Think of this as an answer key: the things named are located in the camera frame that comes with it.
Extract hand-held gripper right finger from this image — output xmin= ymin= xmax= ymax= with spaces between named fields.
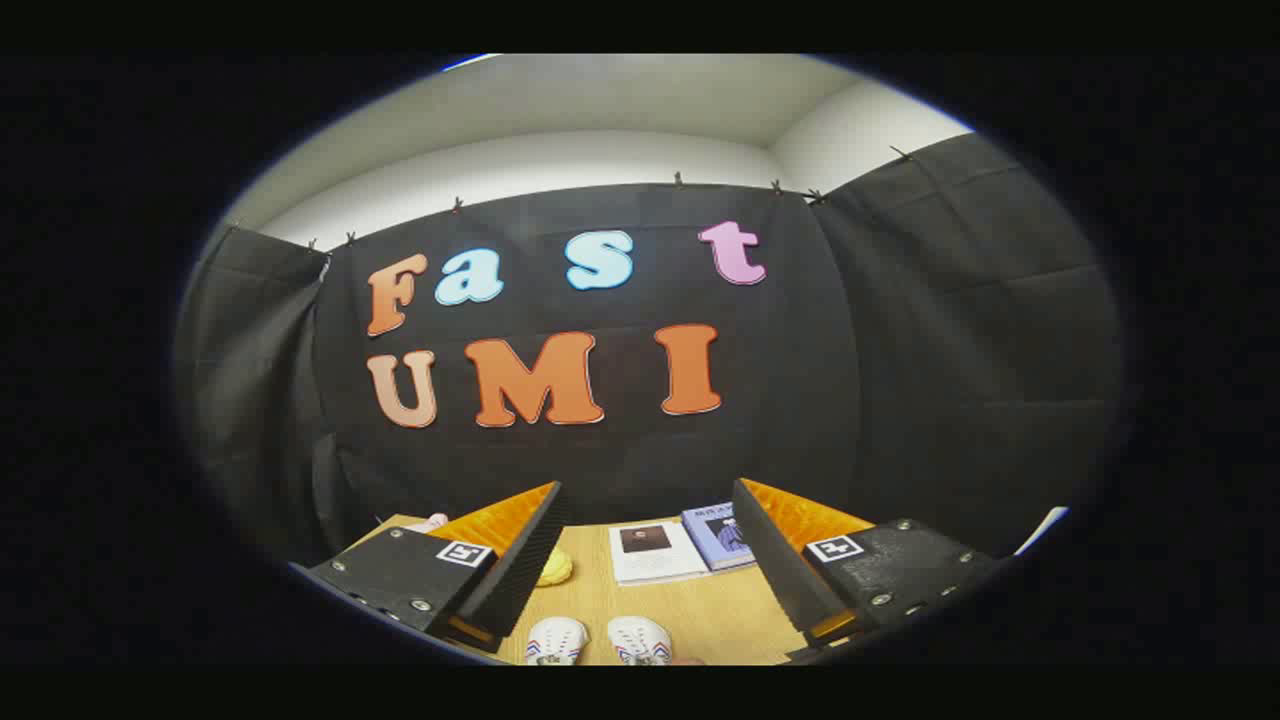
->
xmin=732 ymin=478 xmax=1009 ymax=661

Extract white book with dark photo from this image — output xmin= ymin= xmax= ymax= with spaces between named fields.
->
xmin=609 ymin=522 xmax=711 ymax=586

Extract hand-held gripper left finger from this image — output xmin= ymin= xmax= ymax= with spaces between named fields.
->
xmin=290 ymin=480 xmax=569 ymax=656

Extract blue cover book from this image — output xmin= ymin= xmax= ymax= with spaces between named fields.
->
xmin=682 ymin=502 xmax=758 ymax=571

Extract white striped canvas shoe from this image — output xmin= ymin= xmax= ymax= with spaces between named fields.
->
xmin=607 ymin=616 xmax=673 ymax=666
xmin=525 ymin=617 xmax=589 ymax=666

